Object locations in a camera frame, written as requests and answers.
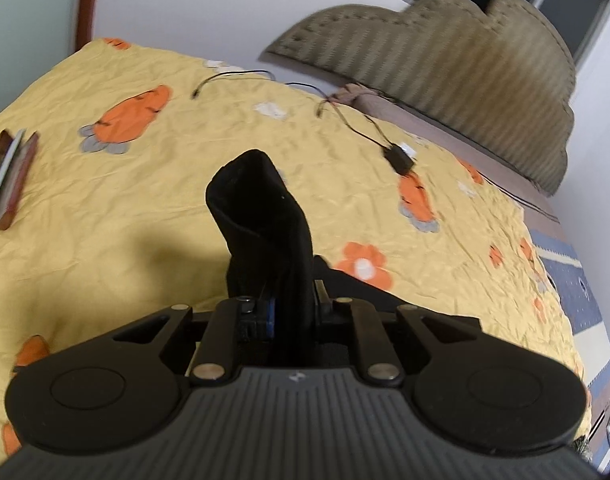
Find brown wooden door frame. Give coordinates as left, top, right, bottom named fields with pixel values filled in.
left=74, top=0, right=97, bottom=51

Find brown mattress edge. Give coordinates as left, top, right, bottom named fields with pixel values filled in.
left=332, top=84, right=566, bottom=242

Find black pants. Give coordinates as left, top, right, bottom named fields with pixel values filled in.
left=199, top=150, right=482, bottom=375

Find blue patterned pillow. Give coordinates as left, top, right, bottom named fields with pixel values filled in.
left=529, top=228, right=610, bottom=441

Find yellow carrot print bedsheet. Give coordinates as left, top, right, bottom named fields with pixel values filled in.
left=0, top=39, right=584, bottom=463

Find white charger plug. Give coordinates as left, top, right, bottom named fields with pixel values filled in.
left=398, top=142, right=417, bottom=158

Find brown wallet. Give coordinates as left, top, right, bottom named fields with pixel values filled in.
left=0, top=129, right=40, bottom=231

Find black charging cable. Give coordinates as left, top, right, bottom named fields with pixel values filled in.
left=190, top=68, right=394, bottom=154

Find black power adapter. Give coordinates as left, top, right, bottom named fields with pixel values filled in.
left=382, top=144, right=415, bottom=177

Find olive padded headboard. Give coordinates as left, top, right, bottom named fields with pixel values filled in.
left=267, top=0, right=576, bottom=195

